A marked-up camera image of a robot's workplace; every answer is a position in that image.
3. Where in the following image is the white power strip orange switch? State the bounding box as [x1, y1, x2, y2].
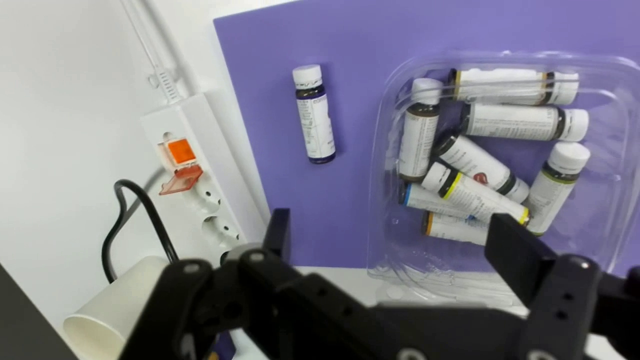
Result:
[137, 90, 270, 267]

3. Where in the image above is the purple mat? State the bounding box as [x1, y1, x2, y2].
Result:
[212, 0, 640, 280]

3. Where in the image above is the white paper cup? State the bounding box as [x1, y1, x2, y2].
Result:
[61, 255, 170, 360]

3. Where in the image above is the white power strip cable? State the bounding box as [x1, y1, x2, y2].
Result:
[117, 0, 203, 104]

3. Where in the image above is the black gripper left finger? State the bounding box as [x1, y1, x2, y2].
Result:
[117, 206, 401, 360]

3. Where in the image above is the white vial yellow band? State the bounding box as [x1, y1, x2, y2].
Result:
[420, 160, 531, 226]

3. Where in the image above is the black power cable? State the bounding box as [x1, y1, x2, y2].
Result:
[100, 177, 184, 284]

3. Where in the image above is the white labelled vial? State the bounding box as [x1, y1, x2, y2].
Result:
[462, 100, 591, 145]
[450, 65, 581, 108]
[290, 63, 340, 167]
[524, 140, 591, 237]
[396, 76, 445, 184]

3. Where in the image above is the white vial red mark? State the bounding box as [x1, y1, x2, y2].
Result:
[434, 134, 531, 204]

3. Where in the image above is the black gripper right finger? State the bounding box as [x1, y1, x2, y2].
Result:
[482, 213, 640, 360]

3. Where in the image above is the white vial blue band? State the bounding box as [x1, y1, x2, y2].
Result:
[397, 182, 479, 223]

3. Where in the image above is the clear plastic clamshell box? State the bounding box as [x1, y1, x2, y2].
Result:
[364, 48, 640, 317]

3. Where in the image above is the small blue block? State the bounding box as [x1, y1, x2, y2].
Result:
[209, 329, 239, 360]

